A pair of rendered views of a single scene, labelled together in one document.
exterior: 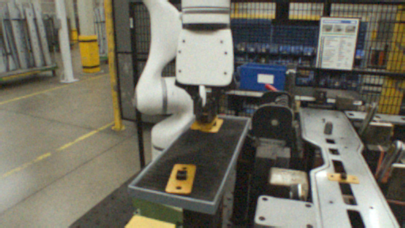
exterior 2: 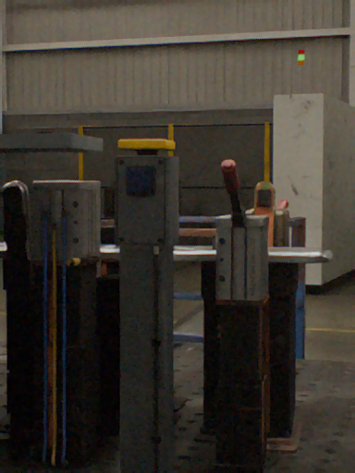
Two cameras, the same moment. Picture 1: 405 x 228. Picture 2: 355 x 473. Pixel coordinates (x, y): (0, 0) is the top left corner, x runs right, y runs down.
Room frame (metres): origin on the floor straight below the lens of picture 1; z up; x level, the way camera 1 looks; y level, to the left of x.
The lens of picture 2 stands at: (0.34, 1.22, 1.11)
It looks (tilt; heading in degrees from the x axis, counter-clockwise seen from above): 3 degrees down; 264
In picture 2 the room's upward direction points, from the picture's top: straight up
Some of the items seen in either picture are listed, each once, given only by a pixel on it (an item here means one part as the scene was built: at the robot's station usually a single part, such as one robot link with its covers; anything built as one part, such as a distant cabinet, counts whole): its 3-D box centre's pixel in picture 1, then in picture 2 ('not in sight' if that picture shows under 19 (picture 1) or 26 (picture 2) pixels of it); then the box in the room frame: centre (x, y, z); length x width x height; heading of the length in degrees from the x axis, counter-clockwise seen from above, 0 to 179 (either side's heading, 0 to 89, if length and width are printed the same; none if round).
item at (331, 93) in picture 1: (280, 91); not in sight; (1.54, -0.48, 1.02); 0.90 x 0.22 x 0.03; 72
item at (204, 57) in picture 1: (205, 52); not in sight; (0.50, -0.01, 1.35); 0.10 x 0.07 x 0.11; 75
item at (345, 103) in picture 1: (339, 128); not in sight; (1.29, -0.75, 0.88); 0.08 x 0.08 x 0.36; 72
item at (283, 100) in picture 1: (270, 169); not in sight; (0.78, -0.23, 0.94); 0.18 x 0.13 x 0.49; 162
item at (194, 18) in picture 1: (204, 17); not in sight; (0.50, -0.01, 1.41); 0.09 x 0.08 x 0.03; 75
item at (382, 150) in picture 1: (369, 182); not in sight; (0.83, -0.64, 0.84); 0.11 x 0.08 x 0.29; 72
